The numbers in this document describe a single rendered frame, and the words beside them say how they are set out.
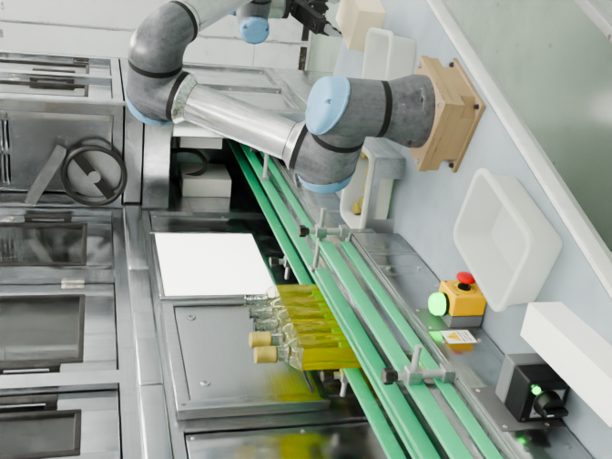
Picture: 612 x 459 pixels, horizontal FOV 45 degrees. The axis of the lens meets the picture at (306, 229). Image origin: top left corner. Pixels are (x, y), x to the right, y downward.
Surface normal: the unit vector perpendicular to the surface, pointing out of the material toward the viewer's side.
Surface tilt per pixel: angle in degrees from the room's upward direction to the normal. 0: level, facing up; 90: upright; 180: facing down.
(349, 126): 89
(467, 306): 90
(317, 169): 59
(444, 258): 0
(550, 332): 0
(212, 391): 90
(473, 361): 90
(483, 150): 0
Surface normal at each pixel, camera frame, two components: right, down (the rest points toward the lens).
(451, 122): 0.19, 0.70
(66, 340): 0.12, -0.91
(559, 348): -0.96, 0.00
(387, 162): 0.25, 0.41
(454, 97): 0.20, -0.71
